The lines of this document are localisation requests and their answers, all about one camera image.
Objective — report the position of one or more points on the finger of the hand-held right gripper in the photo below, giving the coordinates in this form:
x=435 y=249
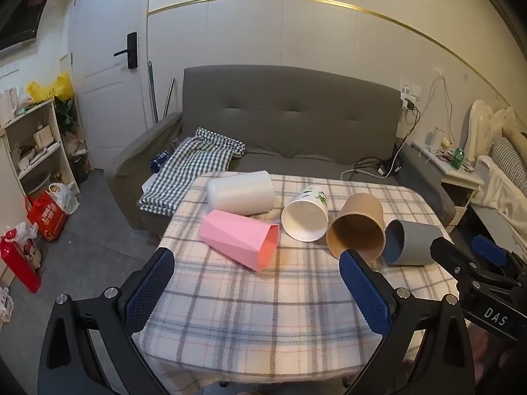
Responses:
x=490 y=251
x=453 y=255

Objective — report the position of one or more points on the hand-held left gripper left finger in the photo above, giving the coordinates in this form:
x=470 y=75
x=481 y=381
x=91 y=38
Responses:
x=150 y=292

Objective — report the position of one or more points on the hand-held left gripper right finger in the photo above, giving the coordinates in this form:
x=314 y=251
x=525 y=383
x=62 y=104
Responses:
x=366 y=296

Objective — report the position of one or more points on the grey cup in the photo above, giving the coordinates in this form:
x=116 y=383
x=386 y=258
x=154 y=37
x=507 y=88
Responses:
x=416 y=242

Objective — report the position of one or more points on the brown paper cup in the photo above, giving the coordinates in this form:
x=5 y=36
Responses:
x=358 y=234

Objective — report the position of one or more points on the white green-printed paper cup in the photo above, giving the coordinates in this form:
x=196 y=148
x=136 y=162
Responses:
x=304 y=222

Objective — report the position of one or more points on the pink faceted cup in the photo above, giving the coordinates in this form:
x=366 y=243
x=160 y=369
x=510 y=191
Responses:
x=234 y=234

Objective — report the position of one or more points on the white translucent cup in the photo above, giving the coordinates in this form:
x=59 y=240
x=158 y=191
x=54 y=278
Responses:
x=243 y=193

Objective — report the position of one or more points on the person's right hand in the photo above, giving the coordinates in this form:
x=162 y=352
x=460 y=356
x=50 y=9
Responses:
x=483 y=349

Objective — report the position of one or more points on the white blanket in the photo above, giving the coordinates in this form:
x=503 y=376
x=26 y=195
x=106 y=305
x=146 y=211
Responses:
x=502 y=189

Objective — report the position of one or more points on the white nightstand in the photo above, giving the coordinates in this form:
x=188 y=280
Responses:
x=457 y=181

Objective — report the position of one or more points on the green bottle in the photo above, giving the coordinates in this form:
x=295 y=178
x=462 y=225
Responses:
x=458 y=158

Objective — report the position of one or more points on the striped pillow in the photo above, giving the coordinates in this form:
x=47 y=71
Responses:
x=510 y=156

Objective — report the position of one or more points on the plaid tablecloth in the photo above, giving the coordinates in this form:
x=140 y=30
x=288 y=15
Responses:
x=263 y=308

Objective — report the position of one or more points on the cream bed headboard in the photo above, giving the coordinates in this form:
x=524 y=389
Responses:
x=486 y=127

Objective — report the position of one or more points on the red paper bag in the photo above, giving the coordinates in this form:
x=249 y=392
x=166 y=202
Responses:
x=47 y=218

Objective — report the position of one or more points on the white plastic bag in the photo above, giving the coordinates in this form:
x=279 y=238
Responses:
x=66 y=197

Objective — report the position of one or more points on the blue white checked cloth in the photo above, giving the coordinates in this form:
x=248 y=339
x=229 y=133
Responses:
x=189 y=168

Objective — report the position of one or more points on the small blue packet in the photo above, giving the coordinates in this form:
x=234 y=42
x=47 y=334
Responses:
x=160 y=161

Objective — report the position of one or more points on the red cylinder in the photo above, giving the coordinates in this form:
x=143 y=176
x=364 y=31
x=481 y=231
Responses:
x=18 y=267

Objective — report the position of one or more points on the red white printed bag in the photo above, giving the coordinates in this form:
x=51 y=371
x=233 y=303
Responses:
x=24 y=238

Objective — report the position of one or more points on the white shelf unit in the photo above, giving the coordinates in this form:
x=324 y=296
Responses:
x=31 y=148

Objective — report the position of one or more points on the grey sofa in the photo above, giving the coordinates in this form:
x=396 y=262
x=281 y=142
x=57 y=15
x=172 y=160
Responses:
x=288 y=123

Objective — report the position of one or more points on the white door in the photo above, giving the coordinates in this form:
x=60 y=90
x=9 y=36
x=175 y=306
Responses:
x=105 y=103

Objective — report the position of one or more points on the green plant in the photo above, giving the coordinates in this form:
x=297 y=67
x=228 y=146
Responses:
x=66 y=115

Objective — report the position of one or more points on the grey pole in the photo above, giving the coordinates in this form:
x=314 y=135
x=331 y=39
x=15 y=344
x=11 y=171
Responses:
x=169 y=96

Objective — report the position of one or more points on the yellow plastic bag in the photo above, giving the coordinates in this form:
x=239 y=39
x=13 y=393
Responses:
x=53 y=86

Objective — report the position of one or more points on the black television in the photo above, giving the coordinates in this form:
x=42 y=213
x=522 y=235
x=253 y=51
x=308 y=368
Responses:
x=18 y=4

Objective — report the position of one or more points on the white wall socket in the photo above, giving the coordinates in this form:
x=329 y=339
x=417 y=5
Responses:
x=409 y=92

